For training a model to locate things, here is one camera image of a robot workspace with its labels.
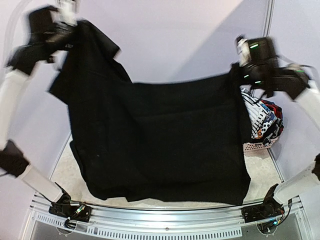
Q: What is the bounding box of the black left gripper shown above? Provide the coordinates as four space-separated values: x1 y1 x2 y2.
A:
46 19 93 57

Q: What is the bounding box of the black shirt with buttons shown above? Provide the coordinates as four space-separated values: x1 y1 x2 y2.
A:
49 20 251 205

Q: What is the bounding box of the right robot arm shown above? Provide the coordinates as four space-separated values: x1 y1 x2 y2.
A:
244 88 320 218

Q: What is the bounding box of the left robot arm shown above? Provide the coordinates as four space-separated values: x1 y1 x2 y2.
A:
0 0 77 217

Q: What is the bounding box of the pink perforated laundry basket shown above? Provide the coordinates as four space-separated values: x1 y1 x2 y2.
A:
243 142 274 152

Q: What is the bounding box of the white striped garment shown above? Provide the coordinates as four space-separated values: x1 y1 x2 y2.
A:
241 88 267 139

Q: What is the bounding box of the colourful patterned garment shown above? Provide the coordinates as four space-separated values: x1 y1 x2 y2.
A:
258 100 284 147

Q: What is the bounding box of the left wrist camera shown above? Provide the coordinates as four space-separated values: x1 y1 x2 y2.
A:
56 0 78 27

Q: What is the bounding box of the right aluminium corner post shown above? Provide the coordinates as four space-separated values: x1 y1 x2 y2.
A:
262 0 275 37

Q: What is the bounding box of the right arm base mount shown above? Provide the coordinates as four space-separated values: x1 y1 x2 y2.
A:
241 203 291 226

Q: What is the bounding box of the aluminium front rail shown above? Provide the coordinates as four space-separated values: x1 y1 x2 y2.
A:
22 194 313 240

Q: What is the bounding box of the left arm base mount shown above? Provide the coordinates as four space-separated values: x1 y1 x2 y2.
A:
48 200 93 223

